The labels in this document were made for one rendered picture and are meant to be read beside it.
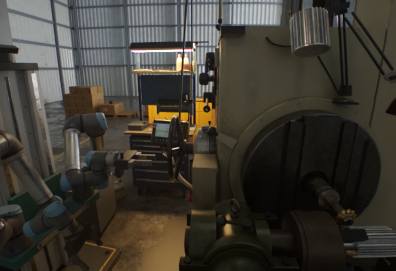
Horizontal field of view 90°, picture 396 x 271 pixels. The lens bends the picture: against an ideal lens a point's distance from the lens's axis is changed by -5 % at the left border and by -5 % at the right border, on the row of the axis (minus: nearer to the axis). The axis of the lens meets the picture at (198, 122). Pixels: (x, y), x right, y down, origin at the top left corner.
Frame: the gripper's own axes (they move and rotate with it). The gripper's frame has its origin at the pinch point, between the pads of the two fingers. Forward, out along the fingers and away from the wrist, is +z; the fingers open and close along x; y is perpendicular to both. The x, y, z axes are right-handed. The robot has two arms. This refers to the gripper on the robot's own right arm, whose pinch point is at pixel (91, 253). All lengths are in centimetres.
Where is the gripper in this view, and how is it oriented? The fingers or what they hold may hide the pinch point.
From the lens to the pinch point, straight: 126.5
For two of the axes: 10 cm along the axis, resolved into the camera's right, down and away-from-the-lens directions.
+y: -9.1, 3.5, 2.2
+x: -0.8, 3.6, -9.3
